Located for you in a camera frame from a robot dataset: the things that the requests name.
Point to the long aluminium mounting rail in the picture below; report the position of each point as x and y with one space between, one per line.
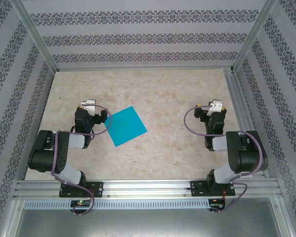
148 187

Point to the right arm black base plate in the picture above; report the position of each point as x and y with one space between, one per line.
197 187

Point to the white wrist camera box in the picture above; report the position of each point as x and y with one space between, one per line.
88 106
215 106

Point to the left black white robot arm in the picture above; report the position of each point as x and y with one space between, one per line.
43 158

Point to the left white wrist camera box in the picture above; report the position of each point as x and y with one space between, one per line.
88 106

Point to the aluminium frame post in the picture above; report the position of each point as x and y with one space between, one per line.
255 34
33 34

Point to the aluminium side rails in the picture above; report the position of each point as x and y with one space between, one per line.
236 98

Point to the blue paper sheet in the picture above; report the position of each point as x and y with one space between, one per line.
128 126

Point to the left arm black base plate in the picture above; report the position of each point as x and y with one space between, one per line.
98 188

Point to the grey sheet metal tray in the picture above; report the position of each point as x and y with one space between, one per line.
138 222

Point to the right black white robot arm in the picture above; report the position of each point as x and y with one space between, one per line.
246 158

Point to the thin aluminium wall strip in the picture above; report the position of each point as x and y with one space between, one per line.
138 68

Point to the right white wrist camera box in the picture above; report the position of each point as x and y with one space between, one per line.
215 106

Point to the small dark circuit board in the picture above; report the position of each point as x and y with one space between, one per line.
216 203

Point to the circuit board with green light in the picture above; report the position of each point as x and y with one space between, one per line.
81 203

